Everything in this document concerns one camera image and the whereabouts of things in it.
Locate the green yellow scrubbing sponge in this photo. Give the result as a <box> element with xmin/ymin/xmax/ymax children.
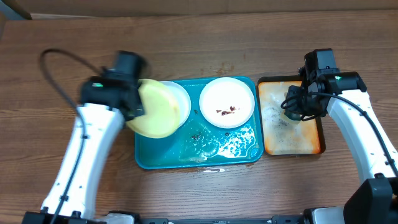
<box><xmin>280</xmin><ymin>110</ymin><xmax>301</xmax><ymax>124</ymax></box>

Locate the light green plate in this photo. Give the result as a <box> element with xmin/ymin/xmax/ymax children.
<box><xmin>126</xmin><ymin>79</ymin><xmax>180</xmax><ymax>139</ymax></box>

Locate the white plate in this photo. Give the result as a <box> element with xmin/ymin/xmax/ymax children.
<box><xmin>161</xmin><ymin>81</ymin><xmax>192</xmax><ymax>127</ymax></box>
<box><xmin>199</xmin><ymin>77</ymin><xmax>255</xmax><ymax>129</ymax></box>

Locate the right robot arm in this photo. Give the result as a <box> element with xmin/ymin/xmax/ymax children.
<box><xmin>281</xmin><ymin>49</ymin><xmax>397</xmax><ymax>224</ymax></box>

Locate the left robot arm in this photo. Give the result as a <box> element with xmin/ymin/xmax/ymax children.
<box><xmin>22</xmin><ymin>49</ymin><xmax>146</xmax><ymax>223</ymax></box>

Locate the black tray with soapy water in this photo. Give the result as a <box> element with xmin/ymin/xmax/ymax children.
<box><xmin>257</xmin><ymin>76</ymin><xmax>326</xmax><ymax>156</ymax></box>

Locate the teal plastic tray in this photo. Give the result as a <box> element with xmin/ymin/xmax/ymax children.
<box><xmin>134</xmin><ymin>77</ymin><xmax>264</xmax><ymax>170</ymax></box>

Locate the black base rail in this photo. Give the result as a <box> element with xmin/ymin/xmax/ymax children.
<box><xmin>108</xmin><ymin>210</ymin><xmax>312</xmax><ymax>224</ymax></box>

